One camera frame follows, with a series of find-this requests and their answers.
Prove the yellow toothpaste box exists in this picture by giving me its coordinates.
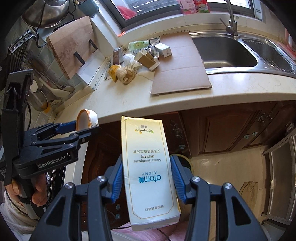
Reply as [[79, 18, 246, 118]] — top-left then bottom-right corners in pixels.
[[121, 116, 181, 232]]

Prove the yellow cracker bag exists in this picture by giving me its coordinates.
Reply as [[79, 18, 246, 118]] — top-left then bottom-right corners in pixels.
[[108, 64, 121, 82]]

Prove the tan loofah sponge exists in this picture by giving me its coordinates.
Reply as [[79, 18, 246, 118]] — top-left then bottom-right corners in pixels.
[[115, 67, 137, 84]]

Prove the brown white coffee box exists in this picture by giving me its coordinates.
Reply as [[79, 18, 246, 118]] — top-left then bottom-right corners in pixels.
[[104, 47, 125, 80]]

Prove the brown white paper carton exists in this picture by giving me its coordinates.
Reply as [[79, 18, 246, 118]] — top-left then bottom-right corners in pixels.
[[134, 49, 160, 71]]

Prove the small white box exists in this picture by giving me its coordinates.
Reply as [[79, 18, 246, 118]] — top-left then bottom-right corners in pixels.
[[154, 43, 172, 58]]

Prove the clear plastic bag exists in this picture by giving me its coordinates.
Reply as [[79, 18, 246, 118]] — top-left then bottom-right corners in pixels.
[[123, 53, 142, 69]]

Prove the silver foil bag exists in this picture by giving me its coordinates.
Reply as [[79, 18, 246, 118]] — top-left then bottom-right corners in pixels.
[[145, 43, 159, 58]]

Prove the round trash bin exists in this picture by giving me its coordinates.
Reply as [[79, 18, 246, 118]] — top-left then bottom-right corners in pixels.
[[170, 154, 194, 172]]

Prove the chrome kitchen faucet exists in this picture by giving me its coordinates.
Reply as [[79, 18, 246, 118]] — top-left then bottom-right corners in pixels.
[[219, 0, 238, 37]]

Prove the person left hand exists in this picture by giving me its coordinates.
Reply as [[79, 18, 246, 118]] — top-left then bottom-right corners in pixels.
[[5, 174, 48, 206]]

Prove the metal strainer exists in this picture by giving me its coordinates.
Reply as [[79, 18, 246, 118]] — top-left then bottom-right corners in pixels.
[[31, 89, 49, 112]]

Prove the white slotted spatula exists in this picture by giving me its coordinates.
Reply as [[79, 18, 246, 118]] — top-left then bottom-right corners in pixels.
[[39, 77, 70, 98]]

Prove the wooden cabinet door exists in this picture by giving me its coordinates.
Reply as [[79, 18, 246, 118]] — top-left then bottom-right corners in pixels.
[[181, 101, 294, 156]]

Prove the wooden cutting board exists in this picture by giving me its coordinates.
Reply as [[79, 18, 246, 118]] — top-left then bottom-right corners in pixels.
[[46, 16, 98, 79]]

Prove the green drink bottle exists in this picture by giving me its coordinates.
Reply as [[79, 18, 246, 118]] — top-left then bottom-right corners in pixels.
[[128, 40, 149, 51]]

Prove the flat brown cardboard sheet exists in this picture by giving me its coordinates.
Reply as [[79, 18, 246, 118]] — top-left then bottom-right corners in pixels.
[[151, 32, 212, 96]]

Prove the green white cigarette box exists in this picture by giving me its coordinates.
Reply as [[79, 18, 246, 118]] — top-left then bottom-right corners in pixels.
[[149, 38, 160, 45]]

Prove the teal hanging basket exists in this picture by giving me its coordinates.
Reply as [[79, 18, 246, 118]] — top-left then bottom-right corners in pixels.
[[77, 0, 100, 18]]

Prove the stainless steel sink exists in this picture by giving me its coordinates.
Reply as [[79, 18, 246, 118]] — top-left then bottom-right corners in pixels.
[[190, 32, 295, 78]]

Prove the pink refill pouch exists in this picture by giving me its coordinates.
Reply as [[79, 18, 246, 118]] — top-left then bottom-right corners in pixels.
[[177, 0, 197, 15]]

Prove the red spray bottle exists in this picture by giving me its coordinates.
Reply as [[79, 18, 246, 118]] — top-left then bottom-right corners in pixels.
[[194, 0, 210, 13]]

